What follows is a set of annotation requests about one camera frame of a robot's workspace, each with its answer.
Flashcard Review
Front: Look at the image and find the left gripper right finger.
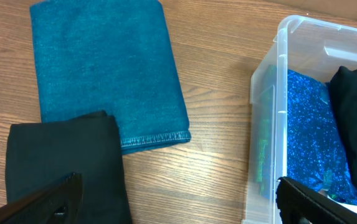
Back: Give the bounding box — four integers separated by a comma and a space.
276, 177, 357, 224

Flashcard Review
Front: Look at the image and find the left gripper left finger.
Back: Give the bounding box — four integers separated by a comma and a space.
0, 173, 83, 224

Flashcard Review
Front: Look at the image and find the blue sequin fabric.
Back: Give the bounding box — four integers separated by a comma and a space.
254, 64, 357, 207

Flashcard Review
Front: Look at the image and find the blue terry towel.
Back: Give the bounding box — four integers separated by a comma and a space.
30, 0, 191, 154

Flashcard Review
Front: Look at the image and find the clear plastic container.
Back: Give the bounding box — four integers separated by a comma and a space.
242, 15, 357, 223

